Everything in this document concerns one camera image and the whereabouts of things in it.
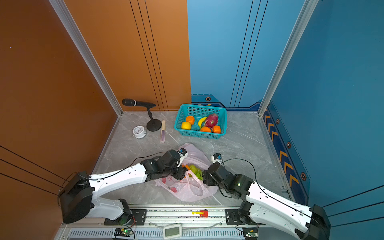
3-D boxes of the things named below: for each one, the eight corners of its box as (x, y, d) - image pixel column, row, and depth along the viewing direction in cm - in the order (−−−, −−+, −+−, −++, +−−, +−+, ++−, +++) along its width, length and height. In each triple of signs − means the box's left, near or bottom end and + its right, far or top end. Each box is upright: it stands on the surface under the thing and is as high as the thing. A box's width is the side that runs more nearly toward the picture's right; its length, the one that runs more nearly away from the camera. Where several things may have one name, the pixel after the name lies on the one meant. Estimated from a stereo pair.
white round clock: (133, 138, 107) (131, 134, 103) (136, 129, 112) (134, 125, 108) (145, 138, 107) (143, 134, 103) (147, 129, 112) (146, 125, 108)
